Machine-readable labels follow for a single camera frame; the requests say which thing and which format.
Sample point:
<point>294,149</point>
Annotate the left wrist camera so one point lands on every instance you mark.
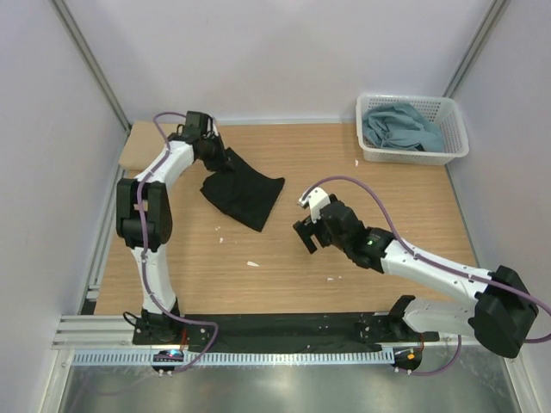
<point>197,125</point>

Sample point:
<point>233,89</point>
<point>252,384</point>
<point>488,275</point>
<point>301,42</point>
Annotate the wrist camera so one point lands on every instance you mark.
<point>197,125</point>
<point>315,199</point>

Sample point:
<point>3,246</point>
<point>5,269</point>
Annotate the folded beige t shirt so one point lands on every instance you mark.
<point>143,146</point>

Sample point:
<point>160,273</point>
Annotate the white plastic basket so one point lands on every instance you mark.
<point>441,111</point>

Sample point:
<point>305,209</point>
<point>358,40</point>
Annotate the aluminium frame rail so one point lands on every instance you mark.
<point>91,330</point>

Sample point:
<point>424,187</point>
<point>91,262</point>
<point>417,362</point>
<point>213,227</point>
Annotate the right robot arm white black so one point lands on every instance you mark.
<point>490,306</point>

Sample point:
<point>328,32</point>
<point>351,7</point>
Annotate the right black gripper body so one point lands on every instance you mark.
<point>306,228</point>

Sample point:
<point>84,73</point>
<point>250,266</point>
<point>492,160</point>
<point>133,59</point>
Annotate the black t shirt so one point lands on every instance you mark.
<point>243,193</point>

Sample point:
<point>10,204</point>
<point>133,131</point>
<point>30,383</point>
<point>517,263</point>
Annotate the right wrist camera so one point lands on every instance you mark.
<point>315,199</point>

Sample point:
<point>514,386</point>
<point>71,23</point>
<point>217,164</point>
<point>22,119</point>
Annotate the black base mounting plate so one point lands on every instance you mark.
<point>311,333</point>

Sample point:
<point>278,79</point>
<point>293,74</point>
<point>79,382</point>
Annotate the white slotted cable duct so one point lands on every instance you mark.
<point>170,358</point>

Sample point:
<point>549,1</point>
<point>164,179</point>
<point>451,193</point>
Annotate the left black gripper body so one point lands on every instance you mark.
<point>214,158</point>

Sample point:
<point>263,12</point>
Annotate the blue t shirt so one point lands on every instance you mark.
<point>399,126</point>

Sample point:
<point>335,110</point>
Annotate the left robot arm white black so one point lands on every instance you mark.
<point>144,220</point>

